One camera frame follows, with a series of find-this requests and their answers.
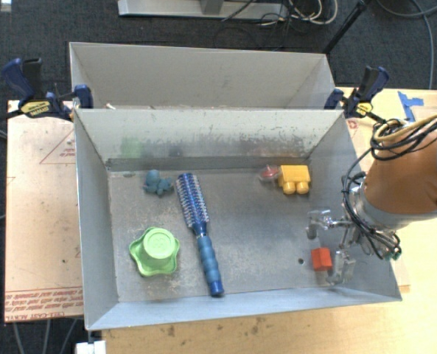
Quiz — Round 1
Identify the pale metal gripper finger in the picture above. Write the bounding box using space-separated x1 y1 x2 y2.
326 249 357 286
306 208 333 240

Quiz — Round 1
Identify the red-orange block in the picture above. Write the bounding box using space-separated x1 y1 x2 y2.
310 247 333 272

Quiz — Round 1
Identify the yellow toy block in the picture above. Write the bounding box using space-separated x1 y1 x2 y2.
277 164 312 195

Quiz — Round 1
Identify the grey metal bin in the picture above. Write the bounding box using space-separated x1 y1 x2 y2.
69 41 403 332

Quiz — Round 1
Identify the blue hairbrush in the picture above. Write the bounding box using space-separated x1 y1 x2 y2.
175 172 226 298

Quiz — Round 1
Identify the green star-shaped cup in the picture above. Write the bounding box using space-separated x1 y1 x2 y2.
128 226 181 278

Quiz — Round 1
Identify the blue toy animal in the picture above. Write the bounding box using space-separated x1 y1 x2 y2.
142 169 175 198

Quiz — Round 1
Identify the brown cardboard board, red print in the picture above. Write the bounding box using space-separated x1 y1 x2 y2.
4 100 411 325

